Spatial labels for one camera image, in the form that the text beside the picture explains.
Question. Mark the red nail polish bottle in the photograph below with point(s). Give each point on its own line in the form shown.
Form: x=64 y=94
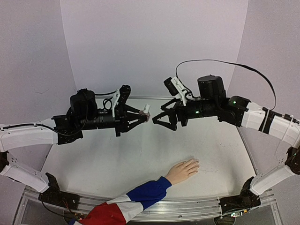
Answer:
x=146 y=112

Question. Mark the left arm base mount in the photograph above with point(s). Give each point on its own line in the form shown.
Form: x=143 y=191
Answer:
x=54 y=196

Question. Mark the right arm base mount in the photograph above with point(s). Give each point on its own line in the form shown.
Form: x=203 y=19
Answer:
x=246 y=200

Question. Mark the red white blue sleeve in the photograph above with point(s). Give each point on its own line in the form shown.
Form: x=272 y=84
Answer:
x=122 y=209

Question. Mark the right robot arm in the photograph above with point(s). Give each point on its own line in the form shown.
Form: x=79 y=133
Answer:
x=278 y=133

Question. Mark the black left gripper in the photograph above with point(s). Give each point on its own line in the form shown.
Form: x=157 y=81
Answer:
x=126 y=124

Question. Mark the mannequin hand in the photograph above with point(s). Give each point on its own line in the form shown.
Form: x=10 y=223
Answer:
x=182 y=171

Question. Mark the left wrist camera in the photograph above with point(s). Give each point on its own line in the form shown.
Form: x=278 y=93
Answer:
x=120 y=97

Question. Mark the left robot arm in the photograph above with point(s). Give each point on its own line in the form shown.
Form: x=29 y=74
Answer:
x=35 y=135

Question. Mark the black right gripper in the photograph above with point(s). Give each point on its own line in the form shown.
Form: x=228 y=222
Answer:
x=179 y=113

